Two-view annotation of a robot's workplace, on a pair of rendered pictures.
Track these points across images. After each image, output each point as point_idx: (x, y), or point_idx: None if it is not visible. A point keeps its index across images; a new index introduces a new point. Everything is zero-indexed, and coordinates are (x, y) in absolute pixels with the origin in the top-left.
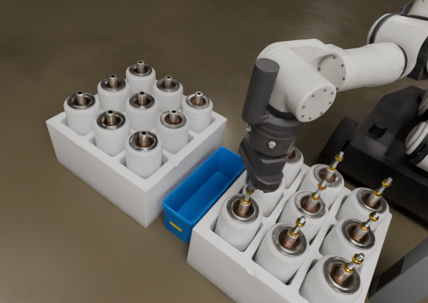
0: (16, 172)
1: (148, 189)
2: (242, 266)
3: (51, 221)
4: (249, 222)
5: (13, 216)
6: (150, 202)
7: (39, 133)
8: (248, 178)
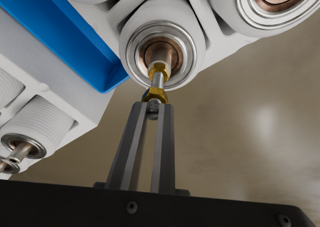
0: (67, 147)
1: (93, 122)
2: (228, 55)
3: (107, 134)
4: (196, 61)
5: (103, 148)
6: (101, 102)
7: None
8: (143, 149)
